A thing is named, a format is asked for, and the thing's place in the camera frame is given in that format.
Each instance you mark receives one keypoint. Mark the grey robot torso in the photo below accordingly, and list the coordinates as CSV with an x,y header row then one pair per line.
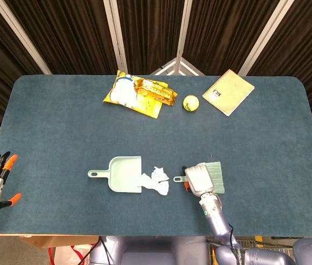
x,y
144,251

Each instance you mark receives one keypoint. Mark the yellow tennis ball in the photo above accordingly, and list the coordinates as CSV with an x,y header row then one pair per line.
x,y
191,103

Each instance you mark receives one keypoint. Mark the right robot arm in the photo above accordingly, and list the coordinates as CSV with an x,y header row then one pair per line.
x,y
216,218

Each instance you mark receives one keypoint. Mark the small white paper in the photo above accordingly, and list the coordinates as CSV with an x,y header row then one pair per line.
x,y
158,174

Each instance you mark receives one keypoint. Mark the golden brown biscuit packet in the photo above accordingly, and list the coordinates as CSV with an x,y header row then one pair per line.
x,y
155,92

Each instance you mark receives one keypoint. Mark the large white paper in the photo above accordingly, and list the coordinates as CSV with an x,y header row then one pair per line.
x,y
151,185

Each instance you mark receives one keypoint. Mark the red and white bag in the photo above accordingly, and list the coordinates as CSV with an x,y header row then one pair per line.
x,y
67,255

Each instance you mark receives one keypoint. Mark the brown cardboard box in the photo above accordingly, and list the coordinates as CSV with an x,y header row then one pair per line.
x,y
56,241

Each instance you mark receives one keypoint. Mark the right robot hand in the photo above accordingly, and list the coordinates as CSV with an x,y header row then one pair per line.
x,y
200,179

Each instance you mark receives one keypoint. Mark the tan spiral notebook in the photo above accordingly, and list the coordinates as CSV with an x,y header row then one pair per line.
x,y
229,92

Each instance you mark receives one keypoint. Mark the mint green plastic dustpan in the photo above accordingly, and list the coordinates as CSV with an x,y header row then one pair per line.
x,y
122,176

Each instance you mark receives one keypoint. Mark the mint green hand brush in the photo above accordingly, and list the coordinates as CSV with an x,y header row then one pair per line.
x,y
216,176

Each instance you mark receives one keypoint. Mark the yellow snack bag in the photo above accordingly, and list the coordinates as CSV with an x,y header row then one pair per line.
x,y
147,106

